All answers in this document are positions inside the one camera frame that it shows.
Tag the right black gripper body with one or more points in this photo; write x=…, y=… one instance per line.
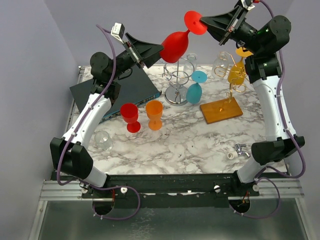
x=242, y=32

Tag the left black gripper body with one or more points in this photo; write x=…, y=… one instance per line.
x=133, y=54

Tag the red wine glass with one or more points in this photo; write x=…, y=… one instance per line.
x=176, y=44
x=130, y=114

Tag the yellow wine glass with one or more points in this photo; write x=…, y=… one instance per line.
x=237, y=73

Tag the orange wine glass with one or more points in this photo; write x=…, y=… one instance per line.
x=154, y=111

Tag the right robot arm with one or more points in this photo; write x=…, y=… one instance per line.
x=266, y=71

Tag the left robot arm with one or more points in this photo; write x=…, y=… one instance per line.
x=70, y=152

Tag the clear glass on silver rack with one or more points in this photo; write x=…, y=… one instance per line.
x=191, y=63

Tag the clear ribbed wine glass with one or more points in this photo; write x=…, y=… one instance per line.
x=221, y=65

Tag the blue wine glass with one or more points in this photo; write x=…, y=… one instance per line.
x=194, y=92

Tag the clear glass tumbler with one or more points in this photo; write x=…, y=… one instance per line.
x=103, y=140

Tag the chrome faucet tap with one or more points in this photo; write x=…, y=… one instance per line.
x=239, y=148

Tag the silver wire glass rack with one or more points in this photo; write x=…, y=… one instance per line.
x=177, y=79

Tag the black network switch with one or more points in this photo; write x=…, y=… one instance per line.
x=135, y=87

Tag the gold wire glass rack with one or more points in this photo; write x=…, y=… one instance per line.
x=227, y=108

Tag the black mounting rail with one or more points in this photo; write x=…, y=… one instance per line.
x=178, y=190

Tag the aluminium frame rail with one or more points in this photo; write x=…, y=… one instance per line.
x=74, y=191

